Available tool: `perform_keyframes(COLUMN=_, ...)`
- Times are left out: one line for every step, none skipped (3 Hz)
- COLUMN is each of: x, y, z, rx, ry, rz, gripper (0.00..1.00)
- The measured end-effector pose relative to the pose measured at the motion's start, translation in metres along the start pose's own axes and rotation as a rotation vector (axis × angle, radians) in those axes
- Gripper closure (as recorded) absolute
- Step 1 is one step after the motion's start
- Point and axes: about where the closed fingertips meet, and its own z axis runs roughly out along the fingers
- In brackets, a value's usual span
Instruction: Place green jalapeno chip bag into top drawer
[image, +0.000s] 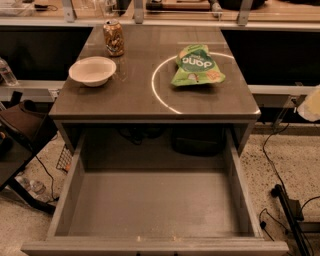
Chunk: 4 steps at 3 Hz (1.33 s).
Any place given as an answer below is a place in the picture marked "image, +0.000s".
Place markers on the black bag under cabinet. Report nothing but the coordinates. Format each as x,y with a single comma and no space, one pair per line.
198,140

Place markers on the black stand on floor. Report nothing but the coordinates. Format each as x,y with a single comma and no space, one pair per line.
278,192

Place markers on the white paper bowl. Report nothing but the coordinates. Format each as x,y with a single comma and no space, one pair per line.
92,71

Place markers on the clear plastic water bottle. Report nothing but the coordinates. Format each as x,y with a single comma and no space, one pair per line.
7,74

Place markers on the green jalapeno chip bag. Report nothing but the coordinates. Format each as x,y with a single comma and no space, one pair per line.
196,67

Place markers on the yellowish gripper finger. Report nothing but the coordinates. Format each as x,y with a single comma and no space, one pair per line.
309,109

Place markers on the plastic water bottle on floor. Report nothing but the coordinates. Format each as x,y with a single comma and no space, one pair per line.
36,188

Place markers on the open grey top drawer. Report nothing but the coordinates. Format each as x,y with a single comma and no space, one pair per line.
125,200

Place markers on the brown patterned soda can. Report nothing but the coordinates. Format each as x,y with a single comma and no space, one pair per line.
113,36

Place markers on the grey metal shelf rail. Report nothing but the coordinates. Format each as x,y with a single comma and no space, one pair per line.
274,15

